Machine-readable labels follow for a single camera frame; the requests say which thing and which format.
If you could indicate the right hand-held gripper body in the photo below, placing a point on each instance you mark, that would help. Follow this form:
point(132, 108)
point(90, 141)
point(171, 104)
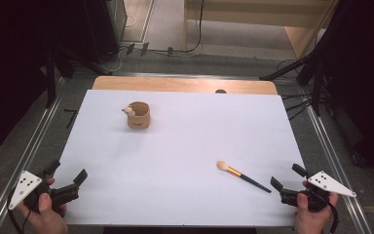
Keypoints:
point(329, 185)

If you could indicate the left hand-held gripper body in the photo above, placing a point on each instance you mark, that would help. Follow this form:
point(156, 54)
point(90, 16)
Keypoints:
point(24, 188)

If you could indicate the wooden cup with hedgehog figure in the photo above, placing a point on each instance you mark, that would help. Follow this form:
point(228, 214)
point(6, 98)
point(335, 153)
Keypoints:
point(139, 120)

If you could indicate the person's left hand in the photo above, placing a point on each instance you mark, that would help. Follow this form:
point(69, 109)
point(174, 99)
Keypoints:
point(47, 221)

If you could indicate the person's right hand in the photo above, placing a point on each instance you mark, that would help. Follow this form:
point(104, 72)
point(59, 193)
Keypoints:
point(310, 222)

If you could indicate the black metal stand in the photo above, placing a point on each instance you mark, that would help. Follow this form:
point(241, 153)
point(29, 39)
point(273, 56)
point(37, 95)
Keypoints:
point(318, 87)
point(50, 81)

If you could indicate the white table mat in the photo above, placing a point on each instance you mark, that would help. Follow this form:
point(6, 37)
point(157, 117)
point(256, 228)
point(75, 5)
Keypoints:
point(181, 156)

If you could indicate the black curtain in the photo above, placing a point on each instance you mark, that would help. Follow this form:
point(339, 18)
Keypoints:
point(366, 81)
point(9, 65)

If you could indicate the wooden table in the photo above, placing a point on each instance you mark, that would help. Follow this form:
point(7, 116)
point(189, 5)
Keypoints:
point(175, 84)

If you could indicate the light wooden platform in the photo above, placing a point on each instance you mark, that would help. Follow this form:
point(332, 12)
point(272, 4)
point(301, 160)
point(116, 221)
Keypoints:
point(298, 35)

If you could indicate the black cabinet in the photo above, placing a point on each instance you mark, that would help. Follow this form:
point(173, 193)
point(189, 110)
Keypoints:
point(104, 29)

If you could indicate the aluminium floor rail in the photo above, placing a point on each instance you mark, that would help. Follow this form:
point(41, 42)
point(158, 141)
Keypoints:
point(334, 162)
point(29, 152)

